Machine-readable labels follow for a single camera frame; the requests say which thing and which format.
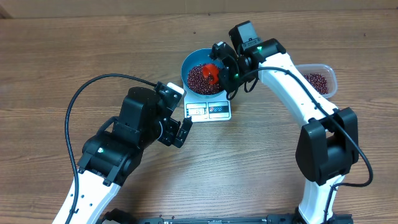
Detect white digital kitchen scale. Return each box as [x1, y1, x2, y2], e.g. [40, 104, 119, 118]
[183, 89, 232, 123]

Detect orange scoop with blue handle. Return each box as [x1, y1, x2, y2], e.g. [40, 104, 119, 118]
[202, 63, 219, 85]

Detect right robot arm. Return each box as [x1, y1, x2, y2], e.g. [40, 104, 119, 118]
[210, 21, 359, 223]

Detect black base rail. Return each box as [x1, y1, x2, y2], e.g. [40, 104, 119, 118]
[99, 207, 355, 224]

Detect red beans in container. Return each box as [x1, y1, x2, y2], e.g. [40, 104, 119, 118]
[303, 73, 329, 95]

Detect red beans in bowl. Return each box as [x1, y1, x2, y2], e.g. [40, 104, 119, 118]
[187, 63, 223, 95]

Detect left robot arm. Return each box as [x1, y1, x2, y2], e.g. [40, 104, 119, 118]
[54, 82, 192, 223]

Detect clear plastic container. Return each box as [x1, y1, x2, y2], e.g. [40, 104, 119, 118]
[295, 63, 338, 98]

